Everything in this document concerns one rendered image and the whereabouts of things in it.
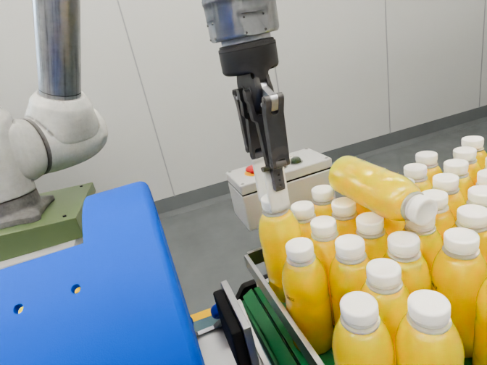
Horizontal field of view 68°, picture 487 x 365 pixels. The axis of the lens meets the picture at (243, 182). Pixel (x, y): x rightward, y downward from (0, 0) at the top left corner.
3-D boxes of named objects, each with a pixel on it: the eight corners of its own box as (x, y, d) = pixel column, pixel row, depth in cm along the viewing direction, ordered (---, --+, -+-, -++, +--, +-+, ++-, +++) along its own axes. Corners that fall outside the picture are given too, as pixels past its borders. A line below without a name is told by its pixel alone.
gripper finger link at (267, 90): (261, 72, 47) (276, 64, 42) (271, 111, 48) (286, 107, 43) (244, 76, 46) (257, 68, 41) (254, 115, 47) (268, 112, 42)
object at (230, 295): (228, 351, 54) (210, 285, 49) (243, 345, 55) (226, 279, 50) (251, 408, 45) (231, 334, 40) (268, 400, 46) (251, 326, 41)
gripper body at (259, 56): (209, 47, 49) (224, 114, 52) (227, 44, 41) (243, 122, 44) (260, 36, 50) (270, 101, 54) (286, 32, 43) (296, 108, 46)
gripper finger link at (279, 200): (281, 161, 51) (283, 163, 50) (288, 206, 53) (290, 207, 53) (261, 167, 50) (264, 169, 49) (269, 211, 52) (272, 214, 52)
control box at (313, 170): (234, 213, 80) (225, 170, 76) (312, 187, 85) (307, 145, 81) (249, 232, 71) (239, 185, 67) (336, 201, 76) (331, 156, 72)
